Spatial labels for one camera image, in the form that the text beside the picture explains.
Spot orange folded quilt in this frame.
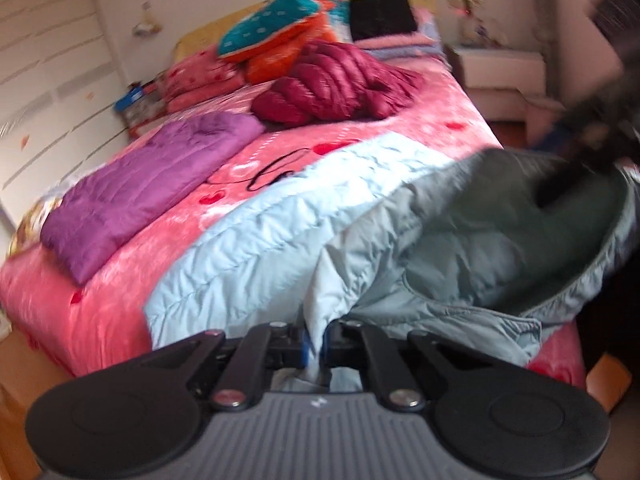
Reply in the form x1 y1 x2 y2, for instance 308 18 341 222
244 0 352 86

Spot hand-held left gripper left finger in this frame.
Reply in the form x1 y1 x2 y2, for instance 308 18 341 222
150 322 312 409

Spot light blue down jacket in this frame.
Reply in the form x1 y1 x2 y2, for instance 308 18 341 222
142 130 640 393

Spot white nightstand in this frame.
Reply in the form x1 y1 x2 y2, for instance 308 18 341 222
444 42 547 122

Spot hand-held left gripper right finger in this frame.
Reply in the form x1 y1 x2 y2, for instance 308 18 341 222
322 320 494 409

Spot teal dotted quilt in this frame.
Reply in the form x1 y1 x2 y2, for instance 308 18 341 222
216 0 351 64

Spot folded pastel blankets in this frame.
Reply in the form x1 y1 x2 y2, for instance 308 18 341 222
356 7 447 59

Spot blue box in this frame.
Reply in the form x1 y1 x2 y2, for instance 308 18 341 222
114 85 147 113

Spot small nightstand ornaments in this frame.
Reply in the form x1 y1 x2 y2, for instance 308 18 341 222
447 0 507 49

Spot wall hook ornament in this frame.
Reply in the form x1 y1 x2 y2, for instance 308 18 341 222
131 2 162 39

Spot bed with pink blanket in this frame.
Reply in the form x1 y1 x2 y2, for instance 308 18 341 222
0 52 588 392

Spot pink pillows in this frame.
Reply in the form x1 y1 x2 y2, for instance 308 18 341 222
159 50 247 113

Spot white wardrobe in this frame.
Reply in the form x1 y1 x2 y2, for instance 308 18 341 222
0 0 135 221

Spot cartoon printed pillow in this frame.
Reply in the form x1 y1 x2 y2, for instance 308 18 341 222
6 194 67 262

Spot maroon down jacket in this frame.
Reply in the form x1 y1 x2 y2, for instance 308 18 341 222
250 41 426 128

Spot black cable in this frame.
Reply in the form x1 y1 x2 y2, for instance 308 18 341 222
206 147 312 192

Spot yellow headboard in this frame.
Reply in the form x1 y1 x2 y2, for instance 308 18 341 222
172 0 436 64

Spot purple down jacket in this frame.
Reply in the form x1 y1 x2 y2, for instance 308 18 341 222
40 111 267 286

